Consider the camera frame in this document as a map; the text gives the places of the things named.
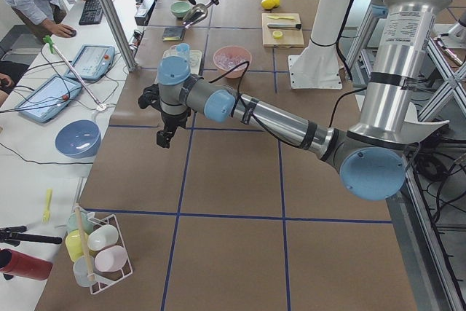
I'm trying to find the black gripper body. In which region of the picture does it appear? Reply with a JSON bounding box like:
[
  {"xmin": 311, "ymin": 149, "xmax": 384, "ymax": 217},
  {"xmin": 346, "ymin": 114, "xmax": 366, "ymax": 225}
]
[{"xmin": 138, "ymin": 84, "xmax": 191, "ymax": 133}]

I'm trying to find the stainless steel ice scoop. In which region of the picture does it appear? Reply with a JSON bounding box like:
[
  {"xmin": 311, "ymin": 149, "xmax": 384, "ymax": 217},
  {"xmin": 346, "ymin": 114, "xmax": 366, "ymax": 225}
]
[{"xmin": 183, "ymin": 2, "xmax": 213, "ymax": 29}]

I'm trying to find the light blue plastic cup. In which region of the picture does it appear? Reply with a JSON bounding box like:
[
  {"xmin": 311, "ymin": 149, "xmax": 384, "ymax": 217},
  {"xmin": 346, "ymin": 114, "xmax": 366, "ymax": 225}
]
[{"xmin": 175, "ymin": 42, "xmax": 191, "ymax": 61}]

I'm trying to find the pile of clear ice cubes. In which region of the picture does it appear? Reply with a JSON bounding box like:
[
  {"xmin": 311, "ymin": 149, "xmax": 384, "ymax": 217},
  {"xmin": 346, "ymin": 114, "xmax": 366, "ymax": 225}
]
[{"xmin": 214, "ymin": 52, "xmax": 246, "ymax": 71}]

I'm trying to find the white cup in rack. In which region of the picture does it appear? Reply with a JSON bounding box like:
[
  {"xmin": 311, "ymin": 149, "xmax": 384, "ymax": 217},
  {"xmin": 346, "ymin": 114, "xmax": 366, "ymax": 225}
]
[{"xmin": 87, "ymin": 224, "xmax": 119, "ymax": 251}]

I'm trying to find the green cup in rack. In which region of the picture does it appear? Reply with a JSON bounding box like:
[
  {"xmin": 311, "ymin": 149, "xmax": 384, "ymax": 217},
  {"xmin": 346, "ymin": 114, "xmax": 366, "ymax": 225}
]
[{"xmin": 66, "ymin": 209, "xmax": 94, "ymax": 235}]

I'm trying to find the pink cup in rack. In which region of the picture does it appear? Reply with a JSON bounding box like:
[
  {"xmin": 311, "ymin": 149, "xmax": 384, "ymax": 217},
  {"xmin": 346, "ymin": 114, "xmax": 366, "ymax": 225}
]
[{"xmin": 95, "ymin": 245, "xmax": 127, "ymax": 272}]

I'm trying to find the yellow cup in rack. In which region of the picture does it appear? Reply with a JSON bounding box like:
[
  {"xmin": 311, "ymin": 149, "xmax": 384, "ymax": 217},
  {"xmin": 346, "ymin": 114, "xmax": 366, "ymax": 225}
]
[{"xmin": 65, "ymin": 229, "xmax": 84, "ymax": 262}]

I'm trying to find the clear cup in rack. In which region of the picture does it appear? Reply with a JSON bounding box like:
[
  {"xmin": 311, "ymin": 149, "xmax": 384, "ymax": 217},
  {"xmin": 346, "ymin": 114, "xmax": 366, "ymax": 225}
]
[{"xmin": 73, "ymin": 256, "xmax": 95, "ymax": 287}]

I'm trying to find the green ceramic bowl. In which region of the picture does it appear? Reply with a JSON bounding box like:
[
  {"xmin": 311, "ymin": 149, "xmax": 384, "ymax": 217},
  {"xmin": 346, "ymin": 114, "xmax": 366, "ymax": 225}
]
[{"xmin": 170, "ymin": 1, "xmax": 191, "ymax": 19}]

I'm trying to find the grey folded cloth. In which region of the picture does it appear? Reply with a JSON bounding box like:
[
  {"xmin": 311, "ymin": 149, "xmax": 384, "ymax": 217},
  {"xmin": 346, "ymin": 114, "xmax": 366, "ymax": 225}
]
[{"xmin": 162, "ymin": 27, "xmax": 186, "ymax": 42}]

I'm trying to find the pink bowl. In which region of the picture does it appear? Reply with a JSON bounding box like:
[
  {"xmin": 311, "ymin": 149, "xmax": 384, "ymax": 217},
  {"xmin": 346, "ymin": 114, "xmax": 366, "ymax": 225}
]
[{"xmin": 213, "ymin": 46, "xmax": 252, "ymax": 79}]

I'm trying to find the yellow plastic knife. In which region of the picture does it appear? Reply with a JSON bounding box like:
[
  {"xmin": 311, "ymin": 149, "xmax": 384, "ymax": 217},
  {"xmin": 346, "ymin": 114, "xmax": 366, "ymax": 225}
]
[{"xmin": 266, "ymin": 15, "xmax": 295, "ymax": 20}]

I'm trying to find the far teach pendant tablet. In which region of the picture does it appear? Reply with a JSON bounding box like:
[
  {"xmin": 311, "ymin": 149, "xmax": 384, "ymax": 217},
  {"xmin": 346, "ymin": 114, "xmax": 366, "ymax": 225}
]
[{"xmin": 71, "ymin": 44, "xmax": 116, "ymax": 82}]

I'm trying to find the teach pendant tablet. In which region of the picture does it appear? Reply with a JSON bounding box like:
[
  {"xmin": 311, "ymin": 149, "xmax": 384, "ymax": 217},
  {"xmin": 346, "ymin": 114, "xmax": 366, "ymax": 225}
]
[
  {"xmin": 71, "ymin": 44, "xmax": 116, "ymax": 82},
  {"xmin": 15, "ymin": 74, "xmax": 82, "ymax": 123}
]

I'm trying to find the lemon half slice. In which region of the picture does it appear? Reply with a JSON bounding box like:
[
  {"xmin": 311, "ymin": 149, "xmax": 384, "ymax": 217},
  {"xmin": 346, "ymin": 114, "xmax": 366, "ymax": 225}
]
[{"xmin": 272, "ymin": 30, "xmax": 283, "ymax": 40}]

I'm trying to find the wooden cutting board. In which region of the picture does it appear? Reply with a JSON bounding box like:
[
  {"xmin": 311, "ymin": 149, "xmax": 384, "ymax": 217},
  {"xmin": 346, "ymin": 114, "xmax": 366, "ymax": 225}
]
[{"xmin": 261, "ymin": 13, "xmax": 304, "ymax": 47}]

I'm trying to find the blue bowl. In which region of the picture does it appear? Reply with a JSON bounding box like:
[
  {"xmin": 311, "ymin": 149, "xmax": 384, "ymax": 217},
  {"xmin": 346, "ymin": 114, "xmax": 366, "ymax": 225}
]
[{"xmin": 55, "ymin": 119, "xmax": 101, "ymax": 159}]

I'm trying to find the near teach pendant tablet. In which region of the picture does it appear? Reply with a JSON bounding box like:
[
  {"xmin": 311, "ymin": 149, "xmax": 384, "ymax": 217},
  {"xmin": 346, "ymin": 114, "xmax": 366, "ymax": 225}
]
[{"xmin": 15, "ymin": 74, "xmax": 82, "ymax": 123}]

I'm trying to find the black keyboard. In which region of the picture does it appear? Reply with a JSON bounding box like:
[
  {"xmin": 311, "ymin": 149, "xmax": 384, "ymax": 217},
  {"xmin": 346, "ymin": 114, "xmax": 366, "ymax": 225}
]
[{"xmin": 79, "ymin": 0, "xmax": 103, "ymax": 25}]

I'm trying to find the yellow plastic fork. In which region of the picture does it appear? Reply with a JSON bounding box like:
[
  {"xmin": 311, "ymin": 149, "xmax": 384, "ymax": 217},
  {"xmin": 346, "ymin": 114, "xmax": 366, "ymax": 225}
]
[{"xmin": 42, "ymin": 189, "xmax": 53, "ymax": 224}]

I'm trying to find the wooden rack dowel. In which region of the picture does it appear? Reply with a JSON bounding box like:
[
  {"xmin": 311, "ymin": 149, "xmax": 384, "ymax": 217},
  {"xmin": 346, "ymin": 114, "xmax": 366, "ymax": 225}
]
[{"xmin": 74, "ymin": 204, "xmax": 95, "ymax": 284}]

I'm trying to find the red cylinder bottle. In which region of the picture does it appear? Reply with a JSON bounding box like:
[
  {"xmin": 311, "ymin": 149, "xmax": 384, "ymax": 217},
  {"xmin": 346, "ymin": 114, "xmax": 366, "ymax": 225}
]
[{"xmin": 1, "ymin": 249, "xmax": 52, "ymax": 280}]

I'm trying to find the white chair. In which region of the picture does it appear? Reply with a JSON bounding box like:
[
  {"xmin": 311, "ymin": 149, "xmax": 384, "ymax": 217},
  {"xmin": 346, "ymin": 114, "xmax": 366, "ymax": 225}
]
[{"xmin": 400, "ymin": 102, "xmax": 450, "ymax": 144}]

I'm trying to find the steel knife handle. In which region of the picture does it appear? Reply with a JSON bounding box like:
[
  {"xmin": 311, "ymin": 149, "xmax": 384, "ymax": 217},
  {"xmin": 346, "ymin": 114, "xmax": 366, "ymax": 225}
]
[{"xmin": 266, "ymin": 23, "xmax": 301, "ymax": 31}]

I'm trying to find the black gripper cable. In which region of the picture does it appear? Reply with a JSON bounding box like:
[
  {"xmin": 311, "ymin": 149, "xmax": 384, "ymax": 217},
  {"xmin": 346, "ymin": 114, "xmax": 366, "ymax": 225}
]
[{"xmin": 209, "ymin": 60, "xmax": 303, "ymax": 148}]

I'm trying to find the aluminium frame post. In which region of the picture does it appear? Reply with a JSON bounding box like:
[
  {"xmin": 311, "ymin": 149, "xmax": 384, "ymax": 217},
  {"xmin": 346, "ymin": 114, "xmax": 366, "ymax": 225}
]
[{"xmin": 99, "ymin": 0, "xmax": 137, "ymax": 72}]

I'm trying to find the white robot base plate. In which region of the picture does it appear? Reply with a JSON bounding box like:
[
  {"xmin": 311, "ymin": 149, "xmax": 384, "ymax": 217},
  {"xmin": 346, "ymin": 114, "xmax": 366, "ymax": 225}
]
[{"xmin": 288, "ymin": 54, "xmax": 342, "ymax": 90}]

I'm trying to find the white wire cup rack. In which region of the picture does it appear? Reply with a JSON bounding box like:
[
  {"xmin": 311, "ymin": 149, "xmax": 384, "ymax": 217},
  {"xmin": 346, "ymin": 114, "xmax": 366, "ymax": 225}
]
[{"xmin": 65, "ymin": 205, "xmax": 133, "ymax": 295}]

